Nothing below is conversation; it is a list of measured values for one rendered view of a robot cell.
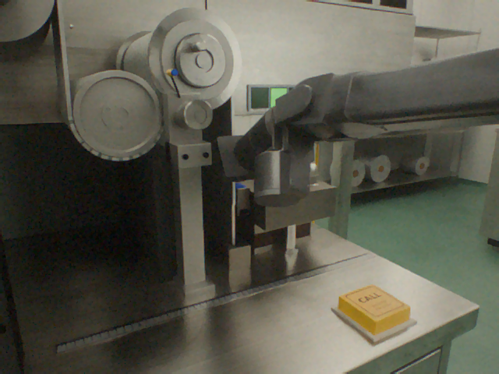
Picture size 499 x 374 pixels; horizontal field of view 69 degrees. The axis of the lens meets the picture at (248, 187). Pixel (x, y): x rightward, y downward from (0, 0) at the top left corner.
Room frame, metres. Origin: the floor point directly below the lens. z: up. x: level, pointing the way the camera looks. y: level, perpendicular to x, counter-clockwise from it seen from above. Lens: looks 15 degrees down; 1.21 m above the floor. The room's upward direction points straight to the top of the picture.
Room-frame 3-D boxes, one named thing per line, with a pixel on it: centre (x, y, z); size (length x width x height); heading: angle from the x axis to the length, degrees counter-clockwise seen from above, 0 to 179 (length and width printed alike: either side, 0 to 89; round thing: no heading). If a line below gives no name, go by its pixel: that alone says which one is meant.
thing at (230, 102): (0.71, 0.08, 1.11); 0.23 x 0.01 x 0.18; 29
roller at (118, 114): (0.63, 0.24, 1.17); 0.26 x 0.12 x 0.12; 29
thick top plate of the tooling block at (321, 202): (0.81, 0.00, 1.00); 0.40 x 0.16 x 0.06; 29
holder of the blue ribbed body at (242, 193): (0.72, 0.06, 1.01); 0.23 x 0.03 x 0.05; 29
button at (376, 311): (0.45, -0.18, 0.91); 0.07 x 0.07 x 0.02; 29
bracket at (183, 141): (0.52, 0.09, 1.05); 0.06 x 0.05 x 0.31; 29
